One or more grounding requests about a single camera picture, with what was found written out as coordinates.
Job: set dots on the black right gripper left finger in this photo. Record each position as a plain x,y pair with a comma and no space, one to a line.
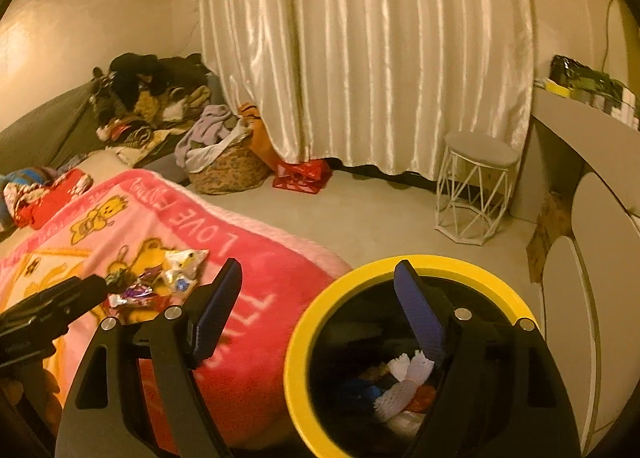
105,413

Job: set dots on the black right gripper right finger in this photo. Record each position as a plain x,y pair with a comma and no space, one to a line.
501,394

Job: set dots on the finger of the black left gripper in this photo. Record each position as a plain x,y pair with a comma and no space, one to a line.
29,328

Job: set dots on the white foam fruit net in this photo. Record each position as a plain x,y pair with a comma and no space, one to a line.
410,373

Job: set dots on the shiny candy wrappers pile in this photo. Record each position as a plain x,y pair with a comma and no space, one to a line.
176,273

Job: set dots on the person's left hand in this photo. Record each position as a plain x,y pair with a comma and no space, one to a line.
47,404

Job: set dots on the colourful patterned pillow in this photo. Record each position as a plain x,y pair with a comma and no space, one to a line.
30,197

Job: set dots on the white chair back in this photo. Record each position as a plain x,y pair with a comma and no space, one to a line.
591,309

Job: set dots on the brown cardboard box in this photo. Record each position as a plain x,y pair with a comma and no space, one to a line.
554,220

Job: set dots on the grey headboard cushion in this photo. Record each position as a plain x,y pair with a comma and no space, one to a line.
52,133

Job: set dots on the pile of dark clothes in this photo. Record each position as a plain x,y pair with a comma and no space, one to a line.
140,93

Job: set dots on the floral fabric laundry basket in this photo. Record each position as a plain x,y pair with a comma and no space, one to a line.
236,169

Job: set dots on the lilac and white clothes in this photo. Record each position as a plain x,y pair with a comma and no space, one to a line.
216,130

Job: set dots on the red plastic basket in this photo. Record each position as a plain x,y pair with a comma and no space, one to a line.
307,177

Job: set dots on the orange fabric bag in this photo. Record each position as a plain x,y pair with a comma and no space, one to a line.
261,143

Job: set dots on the dark cosmetics bag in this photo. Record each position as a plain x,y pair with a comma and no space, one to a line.
572,74

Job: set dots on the cream satin curtain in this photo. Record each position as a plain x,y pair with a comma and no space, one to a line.
375,82

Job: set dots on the white wire frame stool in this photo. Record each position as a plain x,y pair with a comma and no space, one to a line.
474,187

